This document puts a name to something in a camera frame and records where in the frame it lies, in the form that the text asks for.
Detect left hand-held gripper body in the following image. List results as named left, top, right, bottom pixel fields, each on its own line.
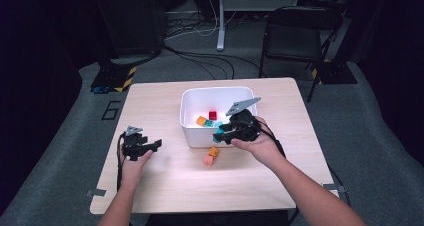
left=121, top=125, right=148, bottom=161

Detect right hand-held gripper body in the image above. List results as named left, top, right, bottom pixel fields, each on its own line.
left=225, top=96, right=263, bottom=142

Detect white plastic bin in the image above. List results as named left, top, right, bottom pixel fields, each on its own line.
left=179, top=86, right=258, bottom=149

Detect person's left hand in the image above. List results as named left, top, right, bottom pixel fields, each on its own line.
left=120, top=150, right=154, bottom=187

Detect person's right hand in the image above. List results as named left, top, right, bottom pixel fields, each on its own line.
left=230, top=116, right=288, bottom=169

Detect grey tape strip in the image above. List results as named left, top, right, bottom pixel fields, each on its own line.
left=320, top=182, right=346, bottom=193
left=85, top=188, right=108, bottom=198

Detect black yellow striped stand base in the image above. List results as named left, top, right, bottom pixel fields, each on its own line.
left=90, top=65, right=138, bottom=94

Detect black folding chair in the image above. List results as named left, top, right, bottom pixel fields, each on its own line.
left=259, top=5, right=344, bottom=104

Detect black panel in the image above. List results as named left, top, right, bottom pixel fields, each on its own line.
left=87, top=0, right=168, bottom=59

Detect left hand-held gripper cable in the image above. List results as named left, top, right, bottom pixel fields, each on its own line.
left=116, top=134, right=126, bottom=190

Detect hand-held gripper cable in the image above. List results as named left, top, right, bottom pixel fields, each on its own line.
left=116, top=134, right=126, bottom=190
left=254, top=124, right=352, bottom=226

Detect right hand-held gripper cable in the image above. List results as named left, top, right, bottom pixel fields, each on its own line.
left=254, top=124, right=352, bottom=226

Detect black floor cable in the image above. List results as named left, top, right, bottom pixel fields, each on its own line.
left=163, top=45, right=264, bottom=80

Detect white floor cable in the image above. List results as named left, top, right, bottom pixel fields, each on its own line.
left=164, top=0, right=234, bottom=40

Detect white desk frame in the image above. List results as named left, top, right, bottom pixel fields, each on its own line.
left=216, top=0, right=302, bottom=52

